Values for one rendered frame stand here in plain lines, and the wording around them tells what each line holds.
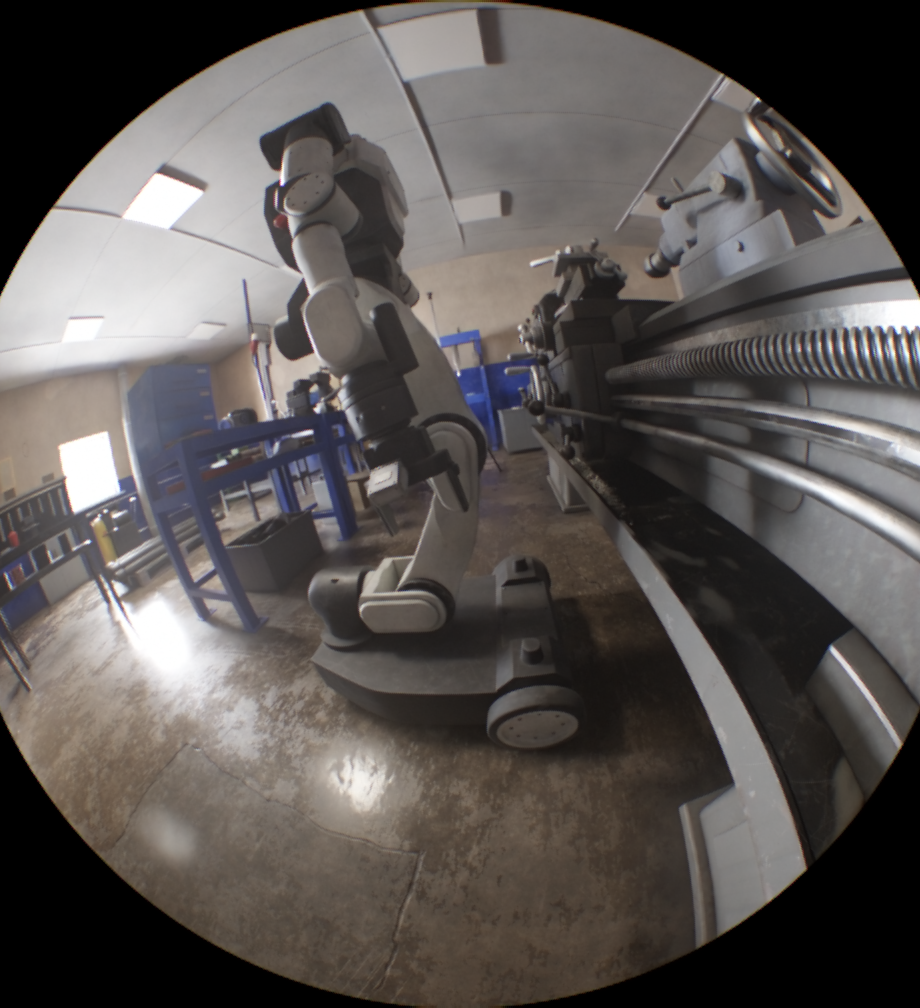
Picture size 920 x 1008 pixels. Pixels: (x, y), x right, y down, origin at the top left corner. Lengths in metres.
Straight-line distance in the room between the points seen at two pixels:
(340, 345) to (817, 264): 0.52
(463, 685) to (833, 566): 0.64
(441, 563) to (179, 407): 1.36
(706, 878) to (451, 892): 0.43
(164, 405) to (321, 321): 1.24
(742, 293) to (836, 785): 0.52
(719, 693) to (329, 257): 0.65
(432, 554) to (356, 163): 0.84
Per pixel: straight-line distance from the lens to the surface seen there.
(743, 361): 0.37
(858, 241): 0.37
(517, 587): 0.86
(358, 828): 0.77
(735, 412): 0.39
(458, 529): 0.58
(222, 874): 0.94
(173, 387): 1.62
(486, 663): 0.69
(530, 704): 0.58
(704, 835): 0.71
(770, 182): 0.73
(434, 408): 0.56
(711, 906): 0.72
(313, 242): 0.48
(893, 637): 0.40
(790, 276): 0.41
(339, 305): 0.39
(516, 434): 3.83
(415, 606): 0.66
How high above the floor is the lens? 0.68
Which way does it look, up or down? 18 degrees down
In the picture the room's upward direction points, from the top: 11 degrees counter-clockwise
